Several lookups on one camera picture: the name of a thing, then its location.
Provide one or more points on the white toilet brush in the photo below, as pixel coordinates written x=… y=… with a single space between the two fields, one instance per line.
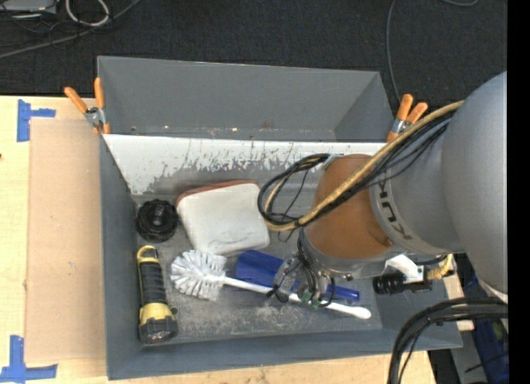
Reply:
x=196 y=272

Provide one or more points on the yellow and black flashlight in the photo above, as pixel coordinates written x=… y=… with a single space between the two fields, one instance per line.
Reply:
x=152 y=283

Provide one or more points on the black cylinder on white bracket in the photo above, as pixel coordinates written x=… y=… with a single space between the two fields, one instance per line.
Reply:
x=389 y=283

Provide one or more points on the black round screw cap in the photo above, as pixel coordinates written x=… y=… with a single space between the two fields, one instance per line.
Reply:
x=157 y=221

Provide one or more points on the grey metal bin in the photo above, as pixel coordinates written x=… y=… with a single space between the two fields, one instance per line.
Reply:
x=232 y=101

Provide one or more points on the white pad with brown backing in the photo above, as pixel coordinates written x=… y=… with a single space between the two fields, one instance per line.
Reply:
x=223 y=217

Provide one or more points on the brown cardboard board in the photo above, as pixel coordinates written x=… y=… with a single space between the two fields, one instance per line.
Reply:
x=62 y=229

